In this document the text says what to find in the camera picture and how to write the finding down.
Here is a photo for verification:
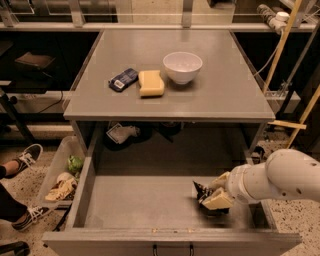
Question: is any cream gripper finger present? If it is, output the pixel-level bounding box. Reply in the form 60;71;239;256
208;171;230;190
202;188;234;210

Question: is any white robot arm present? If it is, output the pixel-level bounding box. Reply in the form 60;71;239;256
198;149;320;210

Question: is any grey open top drawer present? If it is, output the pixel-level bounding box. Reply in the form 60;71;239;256
42;123;302;256

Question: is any grey cabinet table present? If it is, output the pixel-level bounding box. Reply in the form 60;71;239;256
64;29;275;151

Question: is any white black bag under table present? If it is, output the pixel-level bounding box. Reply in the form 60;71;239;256
106;123;140;144

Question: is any yellow sponge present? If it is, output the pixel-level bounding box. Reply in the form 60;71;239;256
138;70;164;97

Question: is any white ceramic bowl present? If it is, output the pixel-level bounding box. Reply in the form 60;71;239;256
163;52;203;85

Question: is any blue snack packet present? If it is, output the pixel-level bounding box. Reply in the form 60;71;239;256
109;68;138;92

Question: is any green crumpled item in bin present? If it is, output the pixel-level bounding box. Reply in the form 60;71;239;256
67;155;83;173

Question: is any tan crumpled bag in bin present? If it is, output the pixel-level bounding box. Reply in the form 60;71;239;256
45;172;77;201

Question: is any clear plastic bin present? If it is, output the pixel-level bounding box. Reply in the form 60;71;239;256
37;136;85;209

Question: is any black white sneaker lower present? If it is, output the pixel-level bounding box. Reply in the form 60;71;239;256
12;206;51;231

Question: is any black white sneaker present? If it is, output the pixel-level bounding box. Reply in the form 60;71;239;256
3;144;43;179
12;206;51;231

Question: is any black white sneaker upper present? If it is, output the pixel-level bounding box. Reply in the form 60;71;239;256
3;144;43;179

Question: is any wooden stick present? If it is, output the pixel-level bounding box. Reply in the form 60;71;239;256
262;0;303;95

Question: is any dark box on shelf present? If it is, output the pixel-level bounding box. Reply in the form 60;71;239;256
14;52;55;80

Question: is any black drawer handle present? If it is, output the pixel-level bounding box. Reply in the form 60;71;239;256
152;244;194;256

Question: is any white wrapped cable bundle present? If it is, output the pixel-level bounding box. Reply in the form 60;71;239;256
256;3;291;35

